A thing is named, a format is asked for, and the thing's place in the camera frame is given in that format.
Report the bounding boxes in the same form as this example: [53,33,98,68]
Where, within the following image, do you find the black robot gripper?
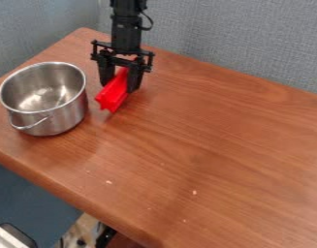
[92,15,154,93]

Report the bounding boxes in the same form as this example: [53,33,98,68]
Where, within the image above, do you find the red plastic block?
[96,68,129,113]

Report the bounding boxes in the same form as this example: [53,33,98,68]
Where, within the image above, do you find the metal pot with handle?
[0,61,89,137]

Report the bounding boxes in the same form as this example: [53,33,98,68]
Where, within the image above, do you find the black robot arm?
[92,0,154,93]

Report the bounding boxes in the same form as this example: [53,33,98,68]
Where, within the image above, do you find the beige object under table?
[53,212,120,248]

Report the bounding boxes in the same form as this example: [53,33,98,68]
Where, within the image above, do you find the black chair frame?
[0,224,38,248]

